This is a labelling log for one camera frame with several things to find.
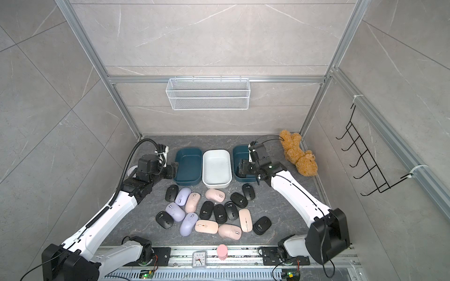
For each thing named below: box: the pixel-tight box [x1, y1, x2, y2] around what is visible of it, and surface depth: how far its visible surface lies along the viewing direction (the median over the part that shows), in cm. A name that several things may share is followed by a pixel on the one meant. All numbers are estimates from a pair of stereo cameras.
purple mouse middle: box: [165, 201, 186, 222], surface depth 85 cm
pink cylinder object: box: [216, 244, 228, 261], surface depth 69 cm
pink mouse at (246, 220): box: [238, 208, 254, 233], surface depth 83 cm
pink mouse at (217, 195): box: [205, 188, 226, 204], surface depth 92 cm
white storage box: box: [202, 148, 233, 189], surface depth 104 cm
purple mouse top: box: [175, 186, 192, 207], surface depth 90 cm
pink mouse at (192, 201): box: [185, 192, 201, 214], surface depth 89 cm
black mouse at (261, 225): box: [252, 216, 272, 236], surface depth 82 cm
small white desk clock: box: [191, 250, 208, 269], surface depth 73 cm
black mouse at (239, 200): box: [230, 192, 249, 209], surface depth 90 cm
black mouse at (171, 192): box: [165, 184, 179, 202], surface depth 92 cm
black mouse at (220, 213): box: [213, 203, 228, 225], surface depth 85 cm
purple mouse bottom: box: [179, 212, 199, 237], surface depth 82 cm
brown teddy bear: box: [279, 129, 319, 177], surface depth 98 cm
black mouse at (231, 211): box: [224, 201, 239, 221], surface depth 87 cm
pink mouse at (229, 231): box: [217, 223, 242, 241], surface depth 80 cm
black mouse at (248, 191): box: [241, 183, 256, 201], surface depth 94 cm
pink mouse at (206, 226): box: [194, 219, 219, 235], surface depth 82 cm
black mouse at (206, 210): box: [199, 200, 214, 220], surface depth 86 cm
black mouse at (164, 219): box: [155, 210, 175, 230], surface depth 84 cm
